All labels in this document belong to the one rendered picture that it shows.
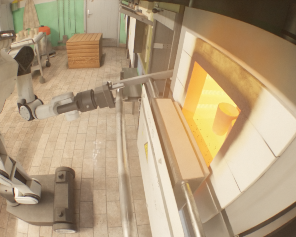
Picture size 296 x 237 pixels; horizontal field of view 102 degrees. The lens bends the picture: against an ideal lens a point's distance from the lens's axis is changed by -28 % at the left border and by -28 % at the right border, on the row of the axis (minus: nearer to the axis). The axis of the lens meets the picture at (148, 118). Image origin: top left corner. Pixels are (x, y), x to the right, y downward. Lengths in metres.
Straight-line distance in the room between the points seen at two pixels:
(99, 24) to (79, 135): 3.72
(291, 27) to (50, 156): 2.16
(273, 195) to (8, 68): 0.87
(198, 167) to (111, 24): 4.91
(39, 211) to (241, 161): 1.43
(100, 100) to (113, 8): 4.50
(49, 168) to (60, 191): 0.47
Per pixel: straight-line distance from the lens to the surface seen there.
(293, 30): 0.74
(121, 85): 0.67
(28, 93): 0.90
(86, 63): 3.74
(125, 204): 0.38
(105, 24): 5.13
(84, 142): 1.99
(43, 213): 1.50
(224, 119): 0.57
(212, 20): 0.49
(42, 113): 0.85
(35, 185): 1.41
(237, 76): 0.36
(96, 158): 1.82
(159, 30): 1.19
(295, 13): 0.75
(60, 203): 1.44
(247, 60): 0.36
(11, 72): 0.76
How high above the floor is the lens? 1.46
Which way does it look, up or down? 40 degrees down
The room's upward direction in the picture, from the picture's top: 8 degrees clockwise
